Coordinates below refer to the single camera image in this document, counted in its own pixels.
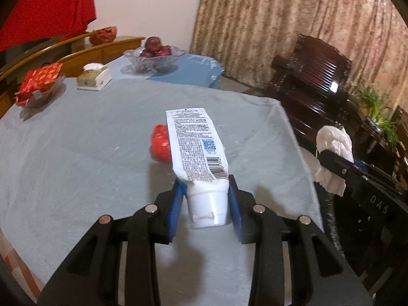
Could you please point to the beige patterned curtain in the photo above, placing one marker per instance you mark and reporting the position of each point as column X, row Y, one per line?
column 271, row 12

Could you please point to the small red packet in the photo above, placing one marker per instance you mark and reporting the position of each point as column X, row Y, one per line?
column 159, row 143

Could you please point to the dark wooden side furniture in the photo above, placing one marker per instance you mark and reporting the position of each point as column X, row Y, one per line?
column 393, row 146

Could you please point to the tissue box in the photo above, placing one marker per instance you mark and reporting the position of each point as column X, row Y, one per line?
column 95, row 79

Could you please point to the grey-blue tablecloth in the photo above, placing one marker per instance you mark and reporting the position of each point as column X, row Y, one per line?
column 79, row 153

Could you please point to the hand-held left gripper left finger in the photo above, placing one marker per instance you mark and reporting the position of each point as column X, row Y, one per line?
column 177, row 210

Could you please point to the green potted plant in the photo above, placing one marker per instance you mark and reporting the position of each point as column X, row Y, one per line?
column 376, row 108

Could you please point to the red cloth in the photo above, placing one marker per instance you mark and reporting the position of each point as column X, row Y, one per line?
column 47, row 9

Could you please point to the white tissue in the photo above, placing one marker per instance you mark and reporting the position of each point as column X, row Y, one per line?
column 334, row 140

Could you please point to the glass fruit bowl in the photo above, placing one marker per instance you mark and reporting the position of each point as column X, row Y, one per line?
column 159, row 63

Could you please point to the orange-red bag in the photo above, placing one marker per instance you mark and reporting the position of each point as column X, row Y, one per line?
column 102, row 36

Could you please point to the white squeeze tube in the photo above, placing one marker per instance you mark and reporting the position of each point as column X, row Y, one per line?
column 197, row 153

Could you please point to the red apple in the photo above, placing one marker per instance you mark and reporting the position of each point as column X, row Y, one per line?
column 146, row 53
column 153, row 43
column 163, row 51

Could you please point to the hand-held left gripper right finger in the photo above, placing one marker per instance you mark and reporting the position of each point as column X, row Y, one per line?
column 236, row 213

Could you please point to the dark wooden armchair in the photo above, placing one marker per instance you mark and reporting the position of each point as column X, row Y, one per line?
column 315, row 79

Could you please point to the black trash bin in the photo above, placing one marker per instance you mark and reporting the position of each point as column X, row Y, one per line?
column 328, row 216

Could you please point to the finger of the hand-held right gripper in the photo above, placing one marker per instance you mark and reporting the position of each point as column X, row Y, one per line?
column 338, row 165
column 385, row 181

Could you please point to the red patterned packet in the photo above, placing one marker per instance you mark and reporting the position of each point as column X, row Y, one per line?
column 38, row 78

